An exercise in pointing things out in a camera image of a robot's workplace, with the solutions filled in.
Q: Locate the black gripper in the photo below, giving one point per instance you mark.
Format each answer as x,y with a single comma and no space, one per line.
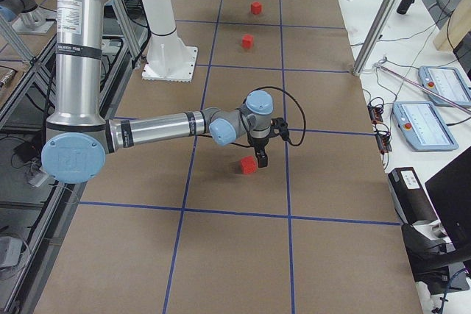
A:
257,144

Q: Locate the black box with label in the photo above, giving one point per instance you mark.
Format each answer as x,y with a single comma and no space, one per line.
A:
409,197

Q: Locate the small circuit board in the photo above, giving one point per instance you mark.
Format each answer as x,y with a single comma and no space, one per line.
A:
375,113

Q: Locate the red cube block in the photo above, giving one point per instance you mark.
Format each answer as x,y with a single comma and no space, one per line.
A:
256,8
247,41

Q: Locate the teach pendant tablet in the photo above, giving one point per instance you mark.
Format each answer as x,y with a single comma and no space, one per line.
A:
423,127
446,82

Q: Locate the teach pendant near tablet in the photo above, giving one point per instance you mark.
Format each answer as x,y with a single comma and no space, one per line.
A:
423,127

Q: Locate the black monitor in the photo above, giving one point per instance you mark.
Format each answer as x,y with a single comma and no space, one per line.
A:
449,191

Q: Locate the aluminium frame post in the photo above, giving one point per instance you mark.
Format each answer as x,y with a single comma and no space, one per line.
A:
379,22

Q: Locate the teach pendant far tablet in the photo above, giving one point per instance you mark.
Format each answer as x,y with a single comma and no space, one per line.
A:
446,82

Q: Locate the red cube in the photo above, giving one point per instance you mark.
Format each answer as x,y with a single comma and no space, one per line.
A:
248,165

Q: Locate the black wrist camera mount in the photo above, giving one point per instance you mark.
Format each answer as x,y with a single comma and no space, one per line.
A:
279,128

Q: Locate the metal reacher grabber stick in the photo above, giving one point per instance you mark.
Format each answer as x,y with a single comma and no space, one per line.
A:
435,98

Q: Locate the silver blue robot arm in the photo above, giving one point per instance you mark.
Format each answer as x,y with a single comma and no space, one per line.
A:
78,138

